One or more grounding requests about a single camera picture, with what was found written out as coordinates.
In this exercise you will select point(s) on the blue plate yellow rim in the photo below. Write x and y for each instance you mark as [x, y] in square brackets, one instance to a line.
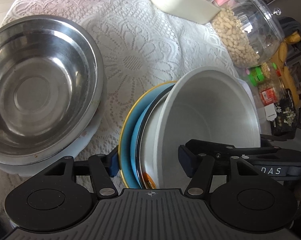
[127, 131]

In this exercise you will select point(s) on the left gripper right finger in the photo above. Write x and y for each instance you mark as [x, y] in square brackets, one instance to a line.
[199, 168]

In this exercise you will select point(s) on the clear peanut jar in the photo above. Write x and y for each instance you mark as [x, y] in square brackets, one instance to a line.
[249, 31]

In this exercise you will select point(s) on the green lid small jar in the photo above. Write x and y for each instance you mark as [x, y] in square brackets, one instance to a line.
[262, 73]

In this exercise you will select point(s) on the red label nut jar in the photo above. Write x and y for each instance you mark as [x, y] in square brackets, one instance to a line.
[271, 92]

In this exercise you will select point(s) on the white bowl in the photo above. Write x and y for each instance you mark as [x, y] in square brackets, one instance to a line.
[205, 104]

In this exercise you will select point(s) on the white rectangular container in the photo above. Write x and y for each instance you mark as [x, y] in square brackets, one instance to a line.
[198, 11]

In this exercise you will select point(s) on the large steel bowl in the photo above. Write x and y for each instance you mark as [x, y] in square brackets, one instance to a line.
[51, 84]

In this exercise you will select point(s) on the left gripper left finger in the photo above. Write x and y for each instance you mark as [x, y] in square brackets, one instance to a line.
[104, 167]

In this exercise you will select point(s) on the light blue plate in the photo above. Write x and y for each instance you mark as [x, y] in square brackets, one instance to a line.
[136, 152]

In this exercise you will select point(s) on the white lace tablecloth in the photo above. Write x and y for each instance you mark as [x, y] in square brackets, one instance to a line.
[141, 47]

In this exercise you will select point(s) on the white plate under steel bowl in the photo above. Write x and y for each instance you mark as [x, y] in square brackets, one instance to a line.
[72, 150]

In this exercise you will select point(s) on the white plastic tray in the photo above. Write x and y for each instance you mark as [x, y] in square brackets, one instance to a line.
[246, 88]

